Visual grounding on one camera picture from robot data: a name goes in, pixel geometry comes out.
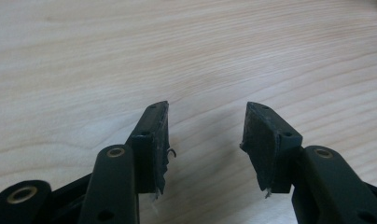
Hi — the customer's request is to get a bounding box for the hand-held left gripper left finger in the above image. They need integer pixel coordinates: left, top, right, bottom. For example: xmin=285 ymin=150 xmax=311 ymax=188
xmin=78 ymin=100 xmax=177 ymax=224

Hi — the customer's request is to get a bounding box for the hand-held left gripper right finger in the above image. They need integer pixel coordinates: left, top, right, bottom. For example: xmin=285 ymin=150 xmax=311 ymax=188
xmin=239 ymin=101 xmax=377 ymax=224

